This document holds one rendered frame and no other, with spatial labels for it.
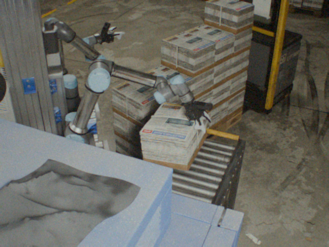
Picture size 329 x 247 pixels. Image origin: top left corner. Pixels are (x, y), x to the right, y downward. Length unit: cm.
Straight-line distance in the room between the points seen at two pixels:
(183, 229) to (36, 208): 41
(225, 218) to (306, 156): 293
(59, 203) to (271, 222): 255
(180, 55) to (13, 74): 146
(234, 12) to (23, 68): 196
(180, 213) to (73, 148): 34
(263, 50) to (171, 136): 233
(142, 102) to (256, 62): 185
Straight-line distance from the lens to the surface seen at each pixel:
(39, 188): 87
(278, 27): 397
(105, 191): 86
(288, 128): 431
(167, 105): 250
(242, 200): 335
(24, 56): 239
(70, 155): 99
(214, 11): 369
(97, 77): 208
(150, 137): 225
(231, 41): 357
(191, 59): 321
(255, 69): 446
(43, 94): 250
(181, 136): 220
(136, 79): 228
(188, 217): 109
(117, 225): 81
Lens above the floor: 236
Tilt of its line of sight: 34 degrees down
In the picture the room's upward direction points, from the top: 1 degrees clockwise
